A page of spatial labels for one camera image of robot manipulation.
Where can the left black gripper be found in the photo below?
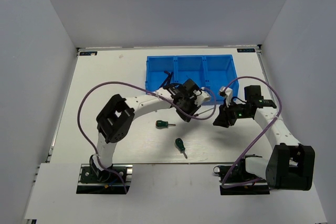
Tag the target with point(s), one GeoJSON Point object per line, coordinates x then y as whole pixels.
{"type": "Point", "coordinates": [195, 107]}

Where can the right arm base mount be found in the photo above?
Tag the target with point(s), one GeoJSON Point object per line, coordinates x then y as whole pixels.
{"type": "Point", "coordinates": [253, 185]}

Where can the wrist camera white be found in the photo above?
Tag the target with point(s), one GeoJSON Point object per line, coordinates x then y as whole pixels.
{"type": "Point", "coordinates": [201, 97]}
{"type": "Point", "coordinates": [227, 94]}

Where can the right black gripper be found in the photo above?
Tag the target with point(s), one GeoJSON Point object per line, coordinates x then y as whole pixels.
{"type": "Point", "coordinates": [225, 116]}

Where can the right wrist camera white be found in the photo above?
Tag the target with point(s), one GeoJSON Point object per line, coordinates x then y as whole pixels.
{"type": "Point", "coordinates": [227, 94]}

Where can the left corner label sticker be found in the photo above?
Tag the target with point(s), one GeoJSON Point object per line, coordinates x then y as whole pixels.
{"type": "Point", "coordinates": [88, 53]}

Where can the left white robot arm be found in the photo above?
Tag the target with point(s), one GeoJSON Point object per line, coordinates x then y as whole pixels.
{"type": "Point", "coordinates": [117, 115]}

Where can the stubby green screwdriver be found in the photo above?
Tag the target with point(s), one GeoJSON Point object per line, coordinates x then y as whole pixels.
{"type": "Point", "coordinates": [180, 146]}
{"type": "Point", "coordinates": [163, 124]}

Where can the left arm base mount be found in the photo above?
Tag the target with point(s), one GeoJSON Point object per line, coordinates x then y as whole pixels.
{"type": "Point", "coordinates": [109, 184]}

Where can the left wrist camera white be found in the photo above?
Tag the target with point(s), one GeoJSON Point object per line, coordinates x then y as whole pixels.
{"type": "Point", "coordinates": [201, 97]}

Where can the blue three-compartment bin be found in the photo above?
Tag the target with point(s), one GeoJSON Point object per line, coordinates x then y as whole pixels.
{"type": "Point", "coordinates": [211, 71]}

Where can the large hex key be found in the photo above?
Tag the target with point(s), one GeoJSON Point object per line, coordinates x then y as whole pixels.
{"type": "Point", "coordinates": [168, 79]}

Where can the corner label sticker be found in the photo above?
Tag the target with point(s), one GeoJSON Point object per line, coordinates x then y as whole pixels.
{"type": "Point", "coordinates": [246, 50]}
{"type": "Point", "coordinates": [88, 53]}

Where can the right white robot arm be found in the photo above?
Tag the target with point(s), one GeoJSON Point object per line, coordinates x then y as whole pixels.
{"type": "Point", "coordinates": [291, 164]}

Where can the right corner label sticker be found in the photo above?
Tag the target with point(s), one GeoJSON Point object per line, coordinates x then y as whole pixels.
{"type": "Point", "coordinates": [246, 50]}

